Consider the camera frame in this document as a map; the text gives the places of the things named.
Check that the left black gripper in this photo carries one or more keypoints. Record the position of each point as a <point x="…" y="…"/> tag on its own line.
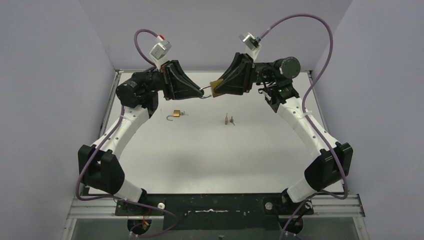
<point x="167" y="81"/>

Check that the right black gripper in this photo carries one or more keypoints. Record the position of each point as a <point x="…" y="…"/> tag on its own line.
<point x="238" y="79"/>

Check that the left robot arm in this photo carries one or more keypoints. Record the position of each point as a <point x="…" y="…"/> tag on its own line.
<point x="98" y="163"/>

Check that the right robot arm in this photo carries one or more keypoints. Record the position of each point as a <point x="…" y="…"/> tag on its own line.
<point x="331" y="159"/>

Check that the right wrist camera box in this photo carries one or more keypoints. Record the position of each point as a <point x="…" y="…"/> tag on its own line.
<point x="252" y="45"/>

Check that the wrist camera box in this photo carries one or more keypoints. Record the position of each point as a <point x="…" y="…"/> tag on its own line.
<point x="252" y="45"/>
<point x="159" y="51"/>

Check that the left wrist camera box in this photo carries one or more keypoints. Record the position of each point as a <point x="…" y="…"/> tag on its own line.
<point x="159" y="51"/>

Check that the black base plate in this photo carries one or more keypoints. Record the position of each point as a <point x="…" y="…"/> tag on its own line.
<point x="219" y="211"/>

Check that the aluminium frame rail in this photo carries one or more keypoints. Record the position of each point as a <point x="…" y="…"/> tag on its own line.
<point x="324" y="206"/>

